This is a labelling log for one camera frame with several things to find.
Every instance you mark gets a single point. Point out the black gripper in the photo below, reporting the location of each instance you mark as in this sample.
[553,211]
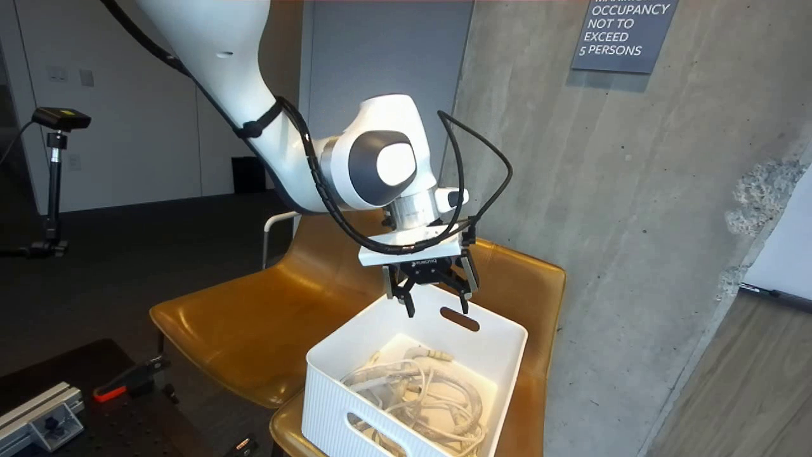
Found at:
[428,276]

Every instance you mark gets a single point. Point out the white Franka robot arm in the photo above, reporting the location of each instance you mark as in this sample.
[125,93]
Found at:
[218,51]

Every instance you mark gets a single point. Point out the white plastic basket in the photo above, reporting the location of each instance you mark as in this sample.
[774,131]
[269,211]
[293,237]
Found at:
[491,338]

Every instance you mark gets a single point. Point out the mustard leather chair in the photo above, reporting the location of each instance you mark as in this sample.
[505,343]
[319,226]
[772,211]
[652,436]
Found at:
[522,287]
[255,325]

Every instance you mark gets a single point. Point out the black floor box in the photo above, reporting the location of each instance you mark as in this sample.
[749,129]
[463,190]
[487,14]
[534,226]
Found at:
[247,177]

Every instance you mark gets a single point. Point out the red and black clamp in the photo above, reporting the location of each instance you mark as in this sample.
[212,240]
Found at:
[128,384]

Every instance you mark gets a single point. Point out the grey occupancy sign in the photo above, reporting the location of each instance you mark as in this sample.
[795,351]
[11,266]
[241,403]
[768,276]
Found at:
[624,35]

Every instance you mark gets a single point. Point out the black tripod stand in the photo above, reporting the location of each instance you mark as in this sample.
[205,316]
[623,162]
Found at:
[54,186]

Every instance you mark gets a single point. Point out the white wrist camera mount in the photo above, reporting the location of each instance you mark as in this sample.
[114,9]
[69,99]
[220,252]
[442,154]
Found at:
[407,250]

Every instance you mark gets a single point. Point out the wall whiteboard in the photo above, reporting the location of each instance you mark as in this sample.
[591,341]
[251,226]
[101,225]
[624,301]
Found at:
[371,51]

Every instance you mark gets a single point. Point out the white wall switch plate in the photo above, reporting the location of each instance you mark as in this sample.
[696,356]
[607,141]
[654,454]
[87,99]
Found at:
[55,75]
[87,78]

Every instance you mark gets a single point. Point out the aluminium rail profile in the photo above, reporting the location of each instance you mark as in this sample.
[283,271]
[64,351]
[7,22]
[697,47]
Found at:
[38,416]

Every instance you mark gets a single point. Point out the black camera on tripod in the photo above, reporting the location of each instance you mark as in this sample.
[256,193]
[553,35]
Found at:
[61,118]

